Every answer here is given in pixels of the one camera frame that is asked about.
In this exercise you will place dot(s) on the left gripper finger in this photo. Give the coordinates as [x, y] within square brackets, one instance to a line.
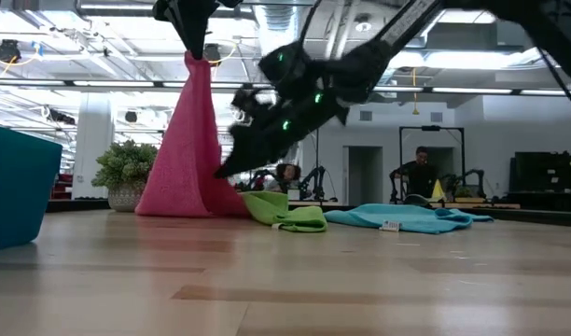
[202, 37]
[187, 35]

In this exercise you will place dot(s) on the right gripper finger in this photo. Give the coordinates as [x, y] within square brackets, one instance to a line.
[253, 109]
[257, 151]

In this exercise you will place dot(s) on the pink microfiber towel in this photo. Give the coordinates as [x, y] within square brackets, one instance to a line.
[187, 154]

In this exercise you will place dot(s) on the green microfiber towel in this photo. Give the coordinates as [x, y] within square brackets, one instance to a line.
[285, 217]

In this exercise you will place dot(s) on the blue microfiber towel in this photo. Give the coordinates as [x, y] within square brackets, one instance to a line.
[416, 217]

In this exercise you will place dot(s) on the teal plastic tray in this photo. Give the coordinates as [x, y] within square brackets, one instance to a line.
[19, 186]

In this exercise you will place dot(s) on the black background robot arm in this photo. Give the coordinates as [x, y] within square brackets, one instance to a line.
[317, 179]
[474, 179]

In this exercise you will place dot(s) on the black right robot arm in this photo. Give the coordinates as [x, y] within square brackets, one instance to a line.
[547, 28]

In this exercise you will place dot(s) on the person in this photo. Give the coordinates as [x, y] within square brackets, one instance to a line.
[418, 175]
[288, 175]

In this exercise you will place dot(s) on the wooden background table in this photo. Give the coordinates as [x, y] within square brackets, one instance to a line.
[493, 203]
[313, 202]

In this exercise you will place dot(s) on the potted artificial green plant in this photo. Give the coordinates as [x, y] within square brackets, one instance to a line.
[124, 170]

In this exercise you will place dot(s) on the yellow background cloth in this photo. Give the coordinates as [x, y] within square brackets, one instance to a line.
[438, 192]

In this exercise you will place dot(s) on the black background cabinet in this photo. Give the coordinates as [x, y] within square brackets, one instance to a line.
[544, 179]

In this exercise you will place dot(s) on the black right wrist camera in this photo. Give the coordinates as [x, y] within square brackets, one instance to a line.
[290, 67]

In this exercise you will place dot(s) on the black background rig frame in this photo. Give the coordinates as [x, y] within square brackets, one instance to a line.
[430, 127]

